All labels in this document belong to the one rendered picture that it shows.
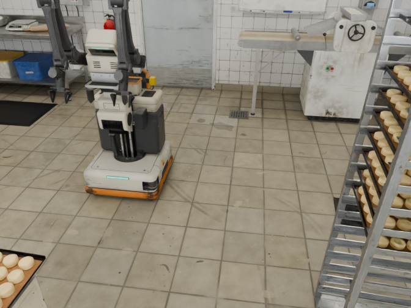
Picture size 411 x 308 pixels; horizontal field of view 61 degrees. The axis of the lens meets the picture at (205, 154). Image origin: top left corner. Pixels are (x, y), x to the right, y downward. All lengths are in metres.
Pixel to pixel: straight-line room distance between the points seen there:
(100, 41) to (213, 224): 1.56
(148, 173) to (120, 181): 0.23
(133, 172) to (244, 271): 1.17
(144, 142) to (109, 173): 0.40
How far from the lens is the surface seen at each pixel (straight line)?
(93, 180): 3.04
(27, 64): 5.48
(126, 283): 2.46
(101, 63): 2.61
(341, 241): 1.95
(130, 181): 2.92
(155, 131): 2.99
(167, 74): 5.45
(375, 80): 1.52
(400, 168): 1.17
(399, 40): 1.50
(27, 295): 1.48
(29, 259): 1.43
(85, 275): 2.57
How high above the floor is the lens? 1.88
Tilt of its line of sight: 31 degrees down
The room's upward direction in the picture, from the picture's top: 1 degrees clockwise
